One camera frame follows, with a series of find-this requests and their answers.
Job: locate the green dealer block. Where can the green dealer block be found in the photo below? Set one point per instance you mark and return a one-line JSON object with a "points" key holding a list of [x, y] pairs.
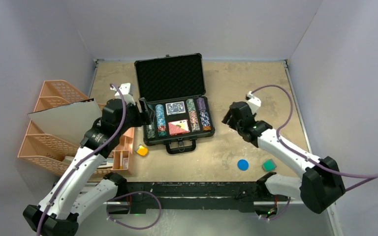
{"points": [[269, 165]]}

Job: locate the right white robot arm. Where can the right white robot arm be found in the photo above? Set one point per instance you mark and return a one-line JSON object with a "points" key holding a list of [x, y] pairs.
{"points": [[315, 185]]}

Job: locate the light blue chip stack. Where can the light blue chip stack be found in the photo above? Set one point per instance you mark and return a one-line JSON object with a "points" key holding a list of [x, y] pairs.
{"points": [[161, 124]]}

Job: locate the black base frame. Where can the black base frame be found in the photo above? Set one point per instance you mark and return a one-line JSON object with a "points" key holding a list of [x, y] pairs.
{"points": [[245, 197]]}

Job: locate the purple chip stack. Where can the purple chip stack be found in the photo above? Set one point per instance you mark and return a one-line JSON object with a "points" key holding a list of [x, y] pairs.
{"points": [[201, 104]]}

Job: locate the red playing card deck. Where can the red playing card deck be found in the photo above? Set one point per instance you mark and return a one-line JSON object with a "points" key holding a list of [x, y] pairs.
{"points": [[178, 127]]}

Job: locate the blue playing card deck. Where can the blue playing card deck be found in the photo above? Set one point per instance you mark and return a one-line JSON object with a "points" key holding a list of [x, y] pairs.
{"points": [[175, 108]]}

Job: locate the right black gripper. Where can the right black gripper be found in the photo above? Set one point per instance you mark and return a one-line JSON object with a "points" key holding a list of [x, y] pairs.
{"points": [[227, 117]]}

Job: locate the dark green chip stack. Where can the dark green chip stack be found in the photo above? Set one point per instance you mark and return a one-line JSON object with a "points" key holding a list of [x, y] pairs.
{"points": [[151, 127]]}

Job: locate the yellow orange block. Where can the yellow orange block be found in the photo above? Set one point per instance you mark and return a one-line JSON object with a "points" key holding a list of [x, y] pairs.
{"points": [[142, 150]]}

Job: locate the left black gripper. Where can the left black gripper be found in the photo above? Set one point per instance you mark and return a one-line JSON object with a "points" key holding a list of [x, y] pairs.
{"points": [[142, 118]]}

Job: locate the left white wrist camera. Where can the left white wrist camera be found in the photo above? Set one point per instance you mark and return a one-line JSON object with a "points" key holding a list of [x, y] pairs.
{"points": [[127, 90]]}

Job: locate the red white chip stack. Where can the red white chip stack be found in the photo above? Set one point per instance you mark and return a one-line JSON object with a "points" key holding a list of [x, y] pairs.
{"points": [[194, 121]]}

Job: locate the grey flat board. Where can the grey flat board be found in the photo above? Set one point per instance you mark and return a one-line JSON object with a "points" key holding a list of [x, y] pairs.
{"points": [[68, 121]]}

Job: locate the orange plastic desk organizer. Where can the orange plastic desk organizer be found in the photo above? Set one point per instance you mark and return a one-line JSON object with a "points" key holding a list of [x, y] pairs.
{"points": [[121, 159]]}

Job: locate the black poker set case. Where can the black poker set case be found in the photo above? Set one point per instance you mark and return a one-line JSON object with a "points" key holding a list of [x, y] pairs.
{"points": [[173, 79]]}

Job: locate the blue round button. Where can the blue round button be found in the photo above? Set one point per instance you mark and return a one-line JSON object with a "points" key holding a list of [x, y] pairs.
{"points": [[242, 164]]}

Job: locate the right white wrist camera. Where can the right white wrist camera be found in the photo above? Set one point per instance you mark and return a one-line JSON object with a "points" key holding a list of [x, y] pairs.
{"points": [[253, 102]]}

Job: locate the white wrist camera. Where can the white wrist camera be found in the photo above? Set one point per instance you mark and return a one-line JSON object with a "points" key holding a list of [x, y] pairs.
{"points": [[127, 90], [253, 102]]}

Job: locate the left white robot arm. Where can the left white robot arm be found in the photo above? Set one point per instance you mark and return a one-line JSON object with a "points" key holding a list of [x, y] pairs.
{"points": [[62, 211]]}

